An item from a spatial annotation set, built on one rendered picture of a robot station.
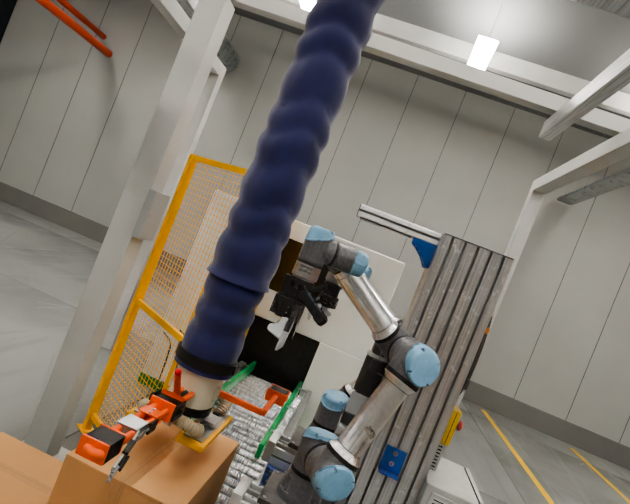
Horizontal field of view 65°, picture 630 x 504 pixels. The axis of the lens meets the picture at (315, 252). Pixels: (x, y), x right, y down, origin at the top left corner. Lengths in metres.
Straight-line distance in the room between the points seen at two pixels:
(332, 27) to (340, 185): 9.41
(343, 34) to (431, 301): 0.96
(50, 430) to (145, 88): 10.46
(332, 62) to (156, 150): 1.60
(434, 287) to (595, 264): 10.09
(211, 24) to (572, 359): 10.08
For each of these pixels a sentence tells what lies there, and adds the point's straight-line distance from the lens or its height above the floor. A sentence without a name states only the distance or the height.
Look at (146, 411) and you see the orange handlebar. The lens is 1.56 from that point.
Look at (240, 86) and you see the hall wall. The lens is 12.20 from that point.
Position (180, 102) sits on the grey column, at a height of 2.31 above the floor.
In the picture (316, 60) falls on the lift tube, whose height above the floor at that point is 2.40.
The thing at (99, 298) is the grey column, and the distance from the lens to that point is 3.20.
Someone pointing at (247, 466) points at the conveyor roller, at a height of 0.52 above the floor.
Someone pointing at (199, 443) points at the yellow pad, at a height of 1.07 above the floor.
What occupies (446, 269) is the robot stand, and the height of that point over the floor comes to 1.91.
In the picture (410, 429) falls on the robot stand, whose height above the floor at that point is 1.36.
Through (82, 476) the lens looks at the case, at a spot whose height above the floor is 0.90.
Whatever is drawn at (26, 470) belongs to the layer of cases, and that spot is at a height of 0.54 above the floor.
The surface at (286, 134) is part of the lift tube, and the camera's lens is 1.71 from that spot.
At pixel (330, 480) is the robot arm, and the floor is 1.21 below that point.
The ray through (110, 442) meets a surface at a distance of 1.34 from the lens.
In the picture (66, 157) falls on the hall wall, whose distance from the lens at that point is 13.62.
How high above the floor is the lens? 1.82
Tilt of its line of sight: 1 degrees down
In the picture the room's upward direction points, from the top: 22 degrees clockwise
